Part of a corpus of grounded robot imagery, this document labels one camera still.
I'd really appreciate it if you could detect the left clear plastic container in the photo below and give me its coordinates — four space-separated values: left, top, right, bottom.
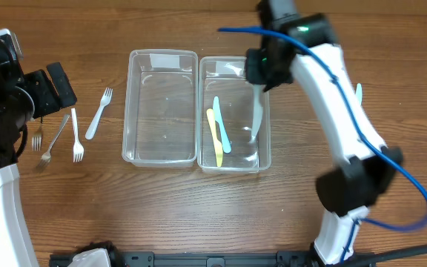
122 49 199 168

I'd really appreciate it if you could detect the clear plastic container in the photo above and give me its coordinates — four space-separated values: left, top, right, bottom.
122 49 199 168
196 56 271 174

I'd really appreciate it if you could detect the thick white plastic fork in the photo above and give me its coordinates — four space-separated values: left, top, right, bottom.
85 87 113 140

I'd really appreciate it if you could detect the light blue plastic knife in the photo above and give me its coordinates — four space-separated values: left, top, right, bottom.
213 96 231 154

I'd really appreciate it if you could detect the white plastic knife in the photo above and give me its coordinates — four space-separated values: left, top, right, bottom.
250 85 263 143

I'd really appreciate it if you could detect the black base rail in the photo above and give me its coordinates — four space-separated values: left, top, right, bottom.
48 240 376 267

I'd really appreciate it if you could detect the silver metal fork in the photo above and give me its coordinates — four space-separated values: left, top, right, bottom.
35 114 70 172

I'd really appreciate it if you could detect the cream plastic knife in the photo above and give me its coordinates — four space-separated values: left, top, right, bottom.
206 108 223 167

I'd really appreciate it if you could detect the black cable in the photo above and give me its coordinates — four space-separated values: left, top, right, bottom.
346 240 427 267

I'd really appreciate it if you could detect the thin white plastic fork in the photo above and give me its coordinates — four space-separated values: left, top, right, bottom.
71 108 85 162

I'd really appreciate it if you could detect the right blue cable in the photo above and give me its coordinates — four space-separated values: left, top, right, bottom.
217 25 427 264

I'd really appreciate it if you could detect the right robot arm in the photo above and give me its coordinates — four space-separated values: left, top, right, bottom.
245 0 403 266

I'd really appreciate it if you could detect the black handled metal fork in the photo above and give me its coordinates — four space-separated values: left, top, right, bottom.
31 117 43 151

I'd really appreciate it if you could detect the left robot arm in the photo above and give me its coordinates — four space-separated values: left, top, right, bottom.
0 29 77 266

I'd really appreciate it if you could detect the right clear plastic container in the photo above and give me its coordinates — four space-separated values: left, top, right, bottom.
196 56 271 174

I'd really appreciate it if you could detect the pale blue plastic knife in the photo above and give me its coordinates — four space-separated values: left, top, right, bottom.
355 83 363 105

